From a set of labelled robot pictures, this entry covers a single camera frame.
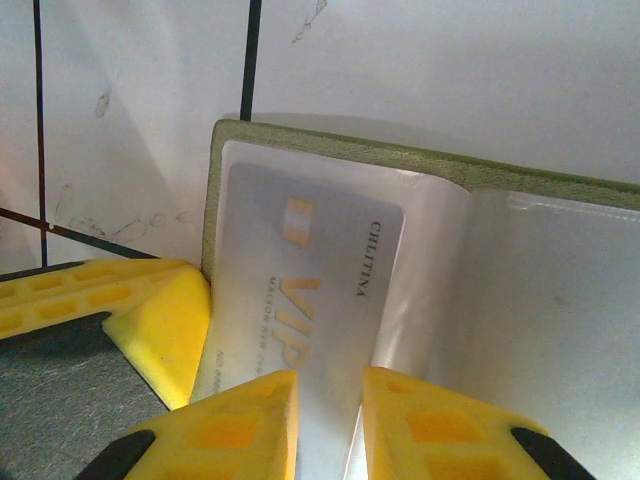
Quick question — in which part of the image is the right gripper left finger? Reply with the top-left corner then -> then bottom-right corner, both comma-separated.
74,368 -> 301,480

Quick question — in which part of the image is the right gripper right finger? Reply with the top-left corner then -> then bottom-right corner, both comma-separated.
360,366 -> 599,480

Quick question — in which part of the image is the silver VIP card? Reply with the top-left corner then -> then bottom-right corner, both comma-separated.
202,160 -> 406,401

